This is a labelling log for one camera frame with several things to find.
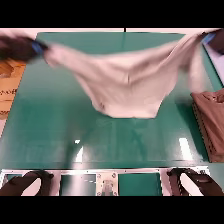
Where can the person's hand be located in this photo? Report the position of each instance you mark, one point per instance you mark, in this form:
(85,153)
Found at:
(208,37)
(39,47)

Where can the white garment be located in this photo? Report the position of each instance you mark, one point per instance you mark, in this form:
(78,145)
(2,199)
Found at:
(133,83)

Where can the person's forearm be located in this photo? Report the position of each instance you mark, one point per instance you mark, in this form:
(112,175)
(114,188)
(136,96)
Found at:
(16,48)
(218,41)

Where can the brown cardboard box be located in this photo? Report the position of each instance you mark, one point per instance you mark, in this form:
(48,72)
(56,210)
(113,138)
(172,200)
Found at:
(10,78)

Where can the brown garment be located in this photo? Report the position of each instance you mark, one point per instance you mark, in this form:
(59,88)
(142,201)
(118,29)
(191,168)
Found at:
(211,123)

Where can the silver frame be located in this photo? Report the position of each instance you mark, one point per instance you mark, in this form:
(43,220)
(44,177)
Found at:
(107,186)

